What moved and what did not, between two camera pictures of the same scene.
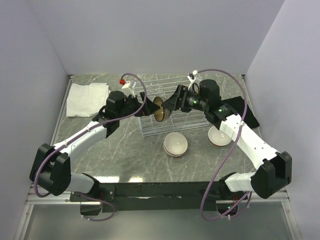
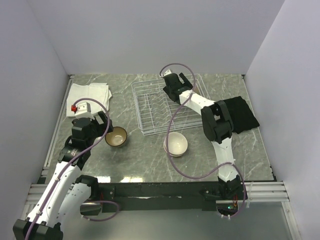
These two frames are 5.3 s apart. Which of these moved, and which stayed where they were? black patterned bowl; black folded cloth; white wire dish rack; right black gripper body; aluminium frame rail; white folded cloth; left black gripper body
Moved: left black gripper body; right black gripper body; black patterned bowl
Stayed: white folded cloth; aluminium frame rail; black folded cloth; white wire dish rack
